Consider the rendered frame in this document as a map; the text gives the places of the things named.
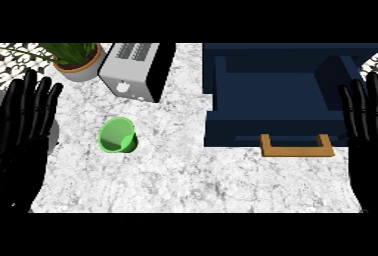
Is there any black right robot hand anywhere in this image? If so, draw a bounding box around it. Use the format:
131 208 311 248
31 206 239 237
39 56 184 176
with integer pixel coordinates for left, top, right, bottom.
336 71 378 214

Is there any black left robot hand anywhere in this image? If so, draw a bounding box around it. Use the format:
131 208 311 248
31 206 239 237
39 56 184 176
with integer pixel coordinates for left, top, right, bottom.
0 68 64 214

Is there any green cup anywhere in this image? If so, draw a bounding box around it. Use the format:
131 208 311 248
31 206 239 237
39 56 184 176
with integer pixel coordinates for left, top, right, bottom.
95 116 140 154

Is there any dark blue open drawer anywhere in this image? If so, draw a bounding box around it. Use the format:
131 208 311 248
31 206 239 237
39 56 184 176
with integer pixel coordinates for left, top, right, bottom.
202 55 363 148

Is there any potted green plant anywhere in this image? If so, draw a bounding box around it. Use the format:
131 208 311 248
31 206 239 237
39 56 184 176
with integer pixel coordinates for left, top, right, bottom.
0 43 106 83

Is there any grey toaster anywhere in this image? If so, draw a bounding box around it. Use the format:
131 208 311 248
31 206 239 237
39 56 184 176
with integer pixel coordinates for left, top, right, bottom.
97 43 177 104

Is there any dark blue cabinet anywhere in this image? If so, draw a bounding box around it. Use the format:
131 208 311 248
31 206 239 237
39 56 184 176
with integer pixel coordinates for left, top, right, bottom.
202 43 378 95

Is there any wooden drawer handle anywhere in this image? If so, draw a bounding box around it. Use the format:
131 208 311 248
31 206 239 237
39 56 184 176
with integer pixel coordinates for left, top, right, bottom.
258 133 336 158

